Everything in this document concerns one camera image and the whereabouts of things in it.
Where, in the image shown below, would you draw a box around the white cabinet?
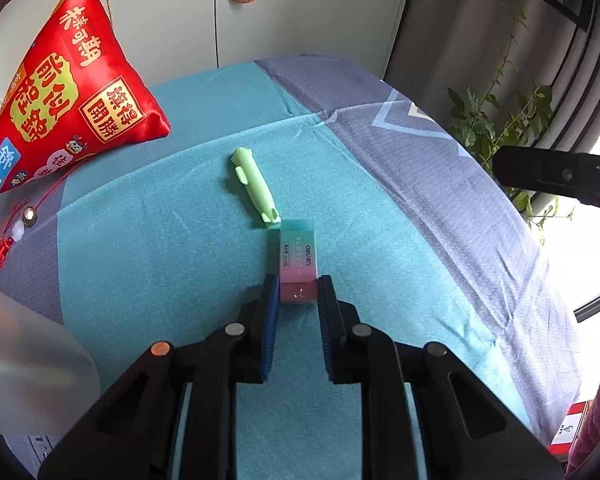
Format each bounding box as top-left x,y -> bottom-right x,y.
0,0 -> 417,128

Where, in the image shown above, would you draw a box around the green highlighter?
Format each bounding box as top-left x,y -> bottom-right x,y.
230,146 -> 281,229

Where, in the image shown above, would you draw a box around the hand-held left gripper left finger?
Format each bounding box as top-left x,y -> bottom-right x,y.
38,275 -> 281,480

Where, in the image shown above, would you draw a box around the blue patterned tablecloth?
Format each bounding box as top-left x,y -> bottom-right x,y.
0,55 -> 584,480

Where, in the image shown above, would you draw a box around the pink cloth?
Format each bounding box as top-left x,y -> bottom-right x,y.
564,360 -> 600,480

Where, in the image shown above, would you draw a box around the translucent plastic cup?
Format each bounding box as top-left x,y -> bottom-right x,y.
0,280 -> 101,437

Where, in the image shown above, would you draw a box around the red and white box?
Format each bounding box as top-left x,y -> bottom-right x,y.
546,400 -> 595,457

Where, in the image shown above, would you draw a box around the red tassel ornament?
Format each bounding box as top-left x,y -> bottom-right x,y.
0,160 -> 76,284

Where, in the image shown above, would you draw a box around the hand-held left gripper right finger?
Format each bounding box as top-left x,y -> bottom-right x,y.
318,274 -> 567,480

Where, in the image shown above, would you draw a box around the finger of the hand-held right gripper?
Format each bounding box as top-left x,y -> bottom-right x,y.
492,146 -> 600,219

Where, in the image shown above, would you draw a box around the pink and teal eraser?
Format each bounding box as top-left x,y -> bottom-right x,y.
278,219 -> 320,306

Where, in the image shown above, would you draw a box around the red pyramid pillow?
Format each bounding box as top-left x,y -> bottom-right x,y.
0,0 -> 172,201

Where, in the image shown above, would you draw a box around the green leafy plant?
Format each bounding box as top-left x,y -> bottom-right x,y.
446,4 -> 577,243

